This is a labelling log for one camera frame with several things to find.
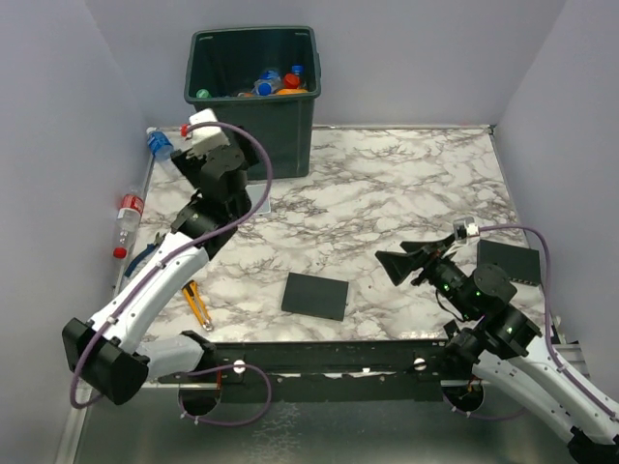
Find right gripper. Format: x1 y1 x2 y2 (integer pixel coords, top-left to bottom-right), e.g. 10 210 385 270
375 232 478 318

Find green crushed bottle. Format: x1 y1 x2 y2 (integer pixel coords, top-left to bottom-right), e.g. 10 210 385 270
195 89 211 99

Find orange object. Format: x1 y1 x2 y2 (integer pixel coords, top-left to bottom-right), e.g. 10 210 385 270
276 88 308 96

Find Pepsi bottle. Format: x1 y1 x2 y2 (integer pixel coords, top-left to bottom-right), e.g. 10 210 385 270
252 70 283 97

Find small red cap bottle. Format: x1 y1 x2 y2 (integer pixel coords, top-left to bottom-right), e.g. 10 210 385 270
282 72 302 89

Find blue label water bottle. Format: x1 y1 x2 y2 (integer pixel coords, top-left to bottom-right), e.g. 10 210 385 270
291 65 305 76

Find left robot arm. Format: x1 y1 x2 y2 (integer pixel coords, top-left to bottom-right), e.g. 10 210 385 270
62 124 273 409

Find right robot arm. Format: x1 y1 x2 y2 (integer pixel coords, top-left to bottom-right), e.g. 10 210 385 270
375 224 618 463

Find dark green bin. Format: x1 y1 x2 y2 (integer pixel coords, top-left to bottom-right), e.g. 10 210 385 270
184 26 321 179

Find white smartphone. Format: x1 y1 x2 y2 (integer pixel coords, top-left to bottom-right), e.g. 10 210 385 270
249 183 272 217

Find blue water bottle far left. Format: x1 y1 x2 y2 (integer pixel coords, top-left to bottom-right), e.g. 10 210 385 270
146 128 174 162

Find black flat box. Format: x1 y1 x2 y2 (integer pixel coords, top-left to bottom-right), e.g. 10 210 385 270
280 273 349 322

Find red cola bottle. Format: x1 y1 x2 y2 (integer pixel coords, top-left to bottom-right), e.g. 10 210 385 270
112 188 144 260

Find black box at right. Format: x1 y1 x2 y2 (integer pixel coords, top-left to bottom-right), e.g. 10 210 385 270
477 240 542 286

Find yellow utility knife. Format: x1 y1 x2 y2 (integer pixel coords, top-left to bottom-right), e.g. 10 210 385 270
182 280 214 332

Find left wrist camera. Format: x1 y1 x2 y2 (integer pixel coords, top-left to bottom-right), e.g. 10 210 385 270
181 108 230 157

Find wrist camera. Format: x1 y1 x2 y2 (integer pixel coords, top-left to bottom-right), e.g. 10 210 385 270
453 217 480 245
181 108 230 157

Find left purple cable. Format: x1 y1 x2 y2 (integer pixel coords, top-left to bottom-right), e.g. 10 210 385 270
70 121 275 427

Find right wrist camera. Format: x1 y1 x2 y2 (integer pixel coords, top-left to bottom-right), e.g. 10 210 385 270
453 217 480 245

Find blue handled pliers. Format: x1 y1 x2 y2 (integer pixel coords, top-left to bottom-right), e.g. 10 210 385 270
123 233 165 278

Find black mounting rail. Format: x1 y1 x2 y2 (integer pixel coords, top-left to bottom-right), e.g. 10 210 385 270
159 339 472 402

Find aluminium frame rail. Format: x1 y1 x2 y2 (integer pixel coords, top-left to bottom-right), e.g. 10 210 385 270
54 378 216 464

